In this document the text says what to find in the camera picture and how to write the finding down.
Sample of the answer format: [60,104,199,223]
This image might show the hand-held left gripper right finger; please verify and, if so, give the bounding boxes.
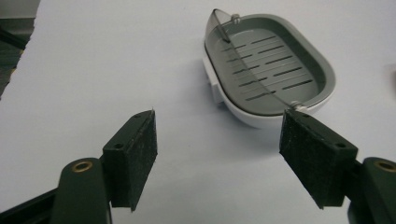
[278,108,396,224]

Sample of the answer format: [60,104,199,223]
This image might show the white and grey soap box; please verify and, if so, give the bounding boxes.
[202,8,337,130]

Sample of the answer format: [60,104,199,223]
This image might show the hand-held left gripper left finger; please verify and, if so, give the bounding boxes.
[49,108,159,224]

